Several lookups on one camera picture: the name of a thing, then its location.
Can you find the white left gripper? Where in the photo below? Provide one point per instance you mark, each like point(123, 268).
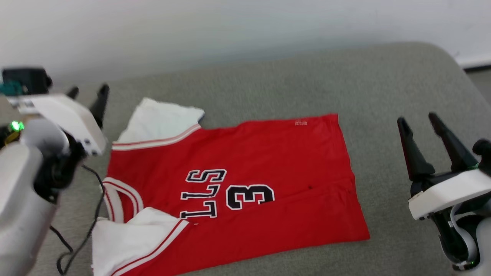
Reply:
point(69, 115)

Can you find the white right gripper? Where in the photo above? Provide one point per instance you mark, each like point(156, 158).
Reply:
point(452, 191)

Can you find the red Bulls basketball jersey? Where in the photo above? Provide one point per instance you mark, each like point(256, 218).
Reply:
point(268, 172)

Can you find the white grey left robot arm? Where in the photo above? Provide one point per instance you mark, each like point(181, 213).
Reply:
point(19, 199)

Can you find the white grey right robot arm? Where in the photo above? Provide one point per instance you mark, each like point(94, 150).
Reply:
point(481, 237)

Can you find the grey fabric sofa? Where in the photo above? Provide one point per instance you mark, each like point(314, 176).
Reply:
point(364, 88)

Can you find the white skirting board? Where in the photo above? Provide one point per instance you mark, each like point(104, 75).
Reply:
point(475, 60)

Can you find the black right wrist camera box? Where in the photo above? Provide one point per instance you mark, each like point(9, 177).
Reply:
point(484, 155)

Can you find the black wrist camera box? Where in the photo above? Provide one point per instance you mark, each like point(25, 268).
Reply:
point(484, 155)
point(27, 78)

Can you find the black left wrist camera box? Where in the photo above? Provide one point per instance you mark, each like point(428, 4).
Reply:
point(27, 78)

